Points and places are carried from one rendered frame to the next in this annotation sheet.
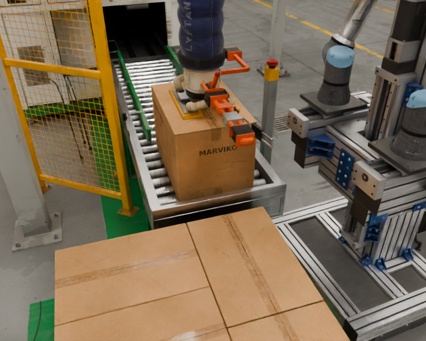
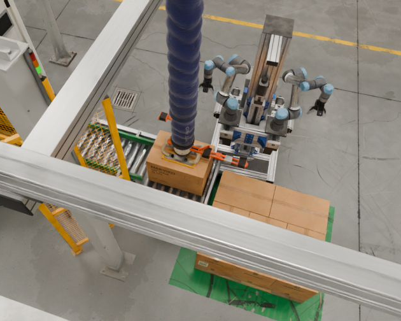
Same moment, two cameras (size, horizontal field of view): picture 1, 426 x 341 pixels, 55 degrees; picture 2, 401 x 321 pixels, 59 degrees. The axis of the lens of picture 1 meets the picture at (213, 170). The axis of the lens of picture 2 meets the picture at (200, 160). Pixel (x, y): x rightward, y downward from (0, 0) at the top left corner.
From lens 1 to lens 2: 2.79 m
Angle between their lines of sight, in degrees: 46
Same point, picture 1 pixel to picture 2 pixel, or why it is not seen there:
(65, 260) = not seen: hidden behind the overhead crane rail
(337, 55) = (235, 106)
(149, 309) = not seen: hidden behind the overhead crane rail
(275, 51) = (59, 44)
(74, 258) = not seen: hidden behind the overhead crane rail
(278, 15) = (51, 20)
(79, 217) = (122, 240)
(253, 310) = (267, 206)
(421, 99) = (283, 116)
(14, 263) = (134, 283)
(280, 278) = (260, 190)
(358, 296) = (260, 169)
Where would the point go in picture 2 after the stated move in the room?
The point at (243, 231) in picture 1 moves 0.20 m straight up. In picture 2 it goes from (232, 185) to (235, 176)
